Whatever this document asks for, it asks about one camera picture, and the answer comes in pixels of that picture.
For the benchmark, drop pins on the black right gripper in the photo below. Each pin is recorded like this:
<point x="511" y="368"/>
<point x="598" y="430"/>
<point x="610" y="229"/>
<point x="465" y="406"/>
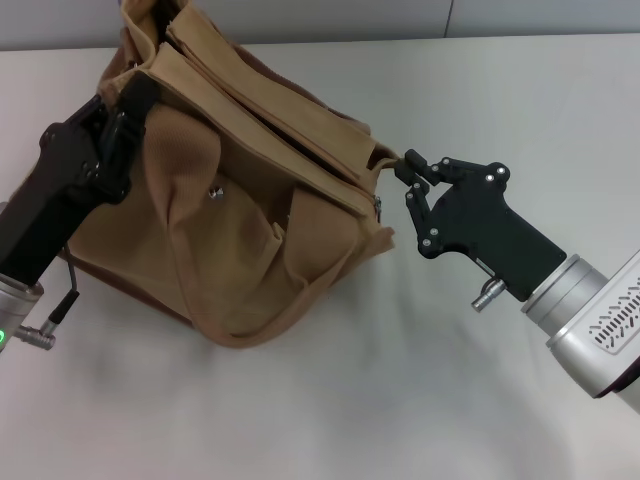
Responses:
<point x="485" y="240"/>

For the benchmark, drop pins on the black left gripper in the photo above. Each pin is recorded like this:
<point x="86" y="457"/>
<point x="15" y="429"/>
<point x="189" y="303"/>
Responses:
<point x="50" y="200"/>

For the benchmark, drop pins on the khaki canvas food bag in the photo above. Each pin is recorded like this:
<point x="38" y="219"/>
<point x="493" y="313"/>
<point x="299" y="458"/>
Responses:
<point x="240" y="225"/>

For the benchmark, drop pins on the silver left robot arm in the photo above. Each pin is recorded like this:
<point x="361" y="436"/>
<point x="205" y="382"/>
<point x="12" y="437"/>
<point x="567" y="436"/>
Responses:
<point x="17" y="310"/>

